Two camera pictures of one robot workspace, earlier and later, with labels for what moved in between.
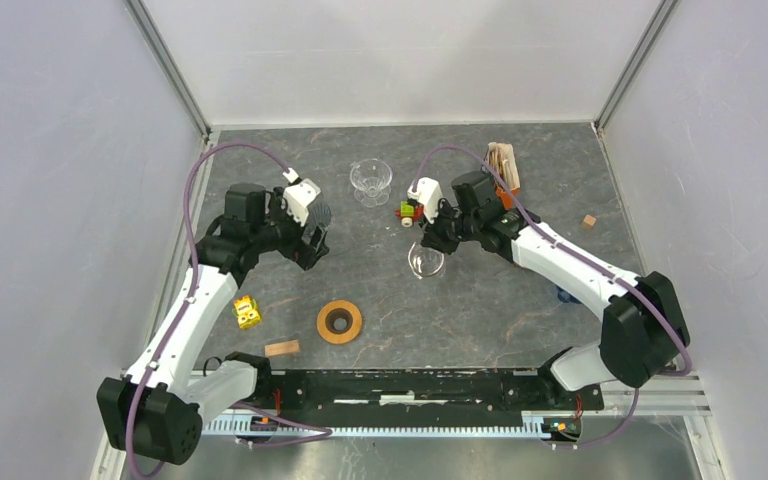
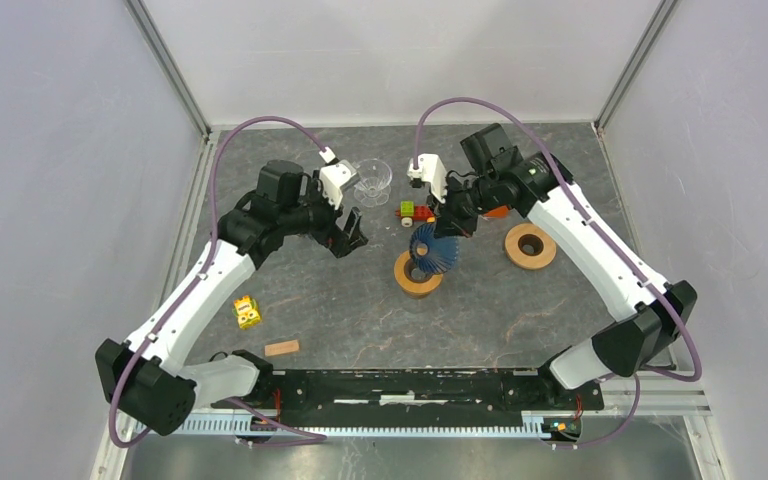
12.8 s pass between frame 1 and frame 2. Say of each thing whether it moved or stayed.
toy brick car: stayed
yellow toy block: stayed
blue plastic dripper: moved
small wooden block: stayed
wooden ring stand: moved
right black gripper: stayed
